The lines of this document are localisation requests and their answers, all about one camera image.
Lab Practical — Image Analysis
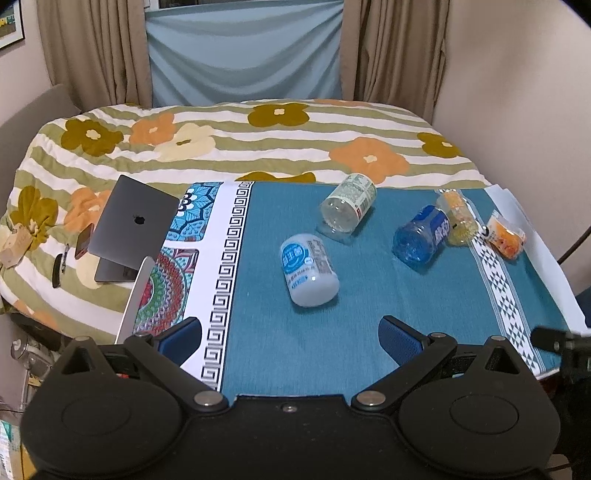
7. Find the white translucent plastic cup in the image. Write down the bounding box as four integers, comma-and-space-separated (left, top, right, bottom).
280, 233, 339, 308

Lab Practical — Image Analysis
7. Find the blue plastic cup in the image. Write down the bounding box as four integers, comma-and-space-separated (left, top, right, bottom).
393, 205, 451, 269

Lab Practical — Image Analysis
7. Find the grey apple laptop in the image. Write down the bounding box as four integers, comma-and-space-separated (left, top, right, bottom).
87, 174, 181, 345

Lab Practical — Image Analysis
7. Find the red phone on bed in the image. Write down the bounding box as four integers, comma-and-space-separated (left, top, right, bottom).
74, 223, 94, 260

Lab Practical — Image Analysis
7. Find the teal patterned table cloth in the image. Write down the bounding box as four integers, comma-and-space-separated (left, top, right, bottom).
135, 182, 587, 398

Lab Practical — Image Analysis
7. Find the brown paper tag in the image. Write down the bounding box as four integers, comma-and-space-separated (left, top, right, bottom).
0, 224, 33, 268

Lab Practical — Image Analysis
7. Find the floral striped bed quilt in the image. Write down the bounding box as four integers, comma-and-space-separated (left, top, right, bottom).
1, 100, 487, 342

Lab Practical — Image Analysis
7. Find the grey upholstered headboard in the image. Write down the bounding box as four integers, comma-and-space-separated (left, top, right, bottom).
0, 84, 81, 205

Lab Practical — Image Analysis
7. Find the beige right curtain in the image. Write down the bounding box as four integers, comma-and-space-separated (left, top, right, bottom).
339, 0, 451, 121

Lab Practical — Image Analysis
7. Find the beige curtain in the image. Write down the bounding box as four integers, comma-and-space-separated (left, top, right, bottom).
339, 0, 451, 121
36, 0, 152, 111

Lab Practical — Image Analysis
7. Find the beige left curtain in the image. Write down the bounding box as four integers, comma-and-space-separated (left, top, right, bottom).
36, 0, 152, 111

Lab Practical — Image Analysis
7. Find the light blue window cloth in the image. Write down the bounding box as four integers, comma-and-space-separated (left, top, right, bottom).
145, 1, 344, 106

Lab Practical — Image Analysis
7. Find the framed landscape picture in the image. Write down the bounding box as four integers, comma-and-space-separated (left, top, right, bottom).
0, 0, 25, 50

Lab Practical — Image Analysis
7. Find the black cable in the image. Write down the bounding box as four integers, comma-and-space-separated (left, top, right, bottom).
557, 226, 591, 266

